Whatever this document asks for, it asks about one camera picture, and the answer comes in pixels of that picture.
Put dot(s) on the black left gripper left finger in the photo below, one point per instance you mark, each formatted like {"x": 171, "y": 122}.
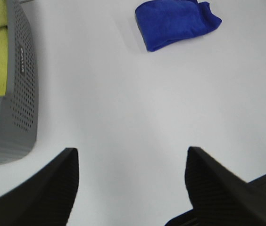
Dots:
{"x": 46, "y": 198}

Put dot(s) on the grey perforated basket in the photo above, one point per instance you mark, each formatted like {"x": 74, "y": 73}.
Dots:
{"x": 19, "y": 106}

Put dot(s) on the blue towel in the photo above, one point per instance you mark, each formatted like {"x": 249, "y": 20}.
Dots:
{"x": 163, "y": 22}

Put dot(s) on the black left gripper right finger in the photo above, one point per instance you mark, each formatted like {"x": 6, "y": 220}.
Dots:
{"x": 219, "y": 197}

